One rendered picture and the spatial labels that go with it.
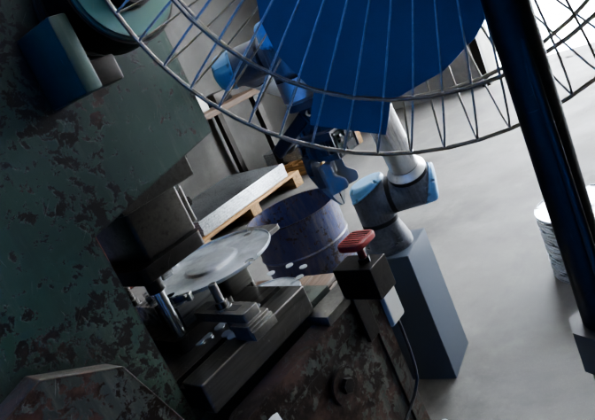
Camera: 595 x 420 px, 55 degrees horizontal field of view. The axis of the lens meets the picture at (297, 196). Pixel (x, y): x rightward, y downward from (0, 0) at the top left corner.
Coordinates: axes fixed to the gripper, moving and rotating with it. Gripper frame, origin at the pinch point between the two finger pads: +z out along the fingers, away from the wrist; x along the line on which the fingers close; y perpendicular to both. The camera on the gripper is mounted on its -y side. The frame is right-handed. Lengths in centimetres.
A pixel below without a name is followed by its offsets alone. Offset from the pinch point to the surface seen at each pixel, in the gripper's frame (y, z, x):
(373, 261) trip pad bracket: 2.1, 14.3, -0.1
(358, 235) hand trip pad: 0.4, 8.7, 0.9
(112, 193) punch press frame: -13.4, -20.2, -34.0
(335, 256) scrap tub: -86, 58, 81
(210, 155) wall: -363, 42, 265
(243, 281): -28.0, 13.0, -8.0
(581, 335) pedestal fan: 53, 0, -38
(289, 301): -10.5, 14.7, -13.2
